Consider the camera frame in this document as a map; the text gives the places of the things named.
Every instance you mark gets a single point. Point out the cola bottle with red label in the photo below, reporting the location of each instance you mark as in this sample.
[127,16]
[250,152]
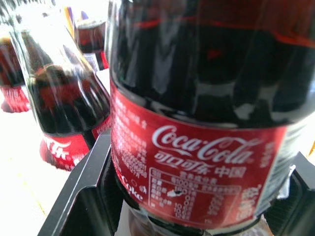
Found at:
[12,81]
[64,110]
[209,98]
[92,41]

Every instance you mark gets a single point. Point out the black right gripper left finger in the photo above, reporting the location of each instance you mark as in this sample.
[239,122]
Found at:
[83,201]

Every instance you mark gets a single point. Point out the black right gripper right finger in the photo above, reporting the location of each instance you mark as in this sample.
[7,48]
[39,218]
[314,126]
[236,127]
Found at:
[295,206]

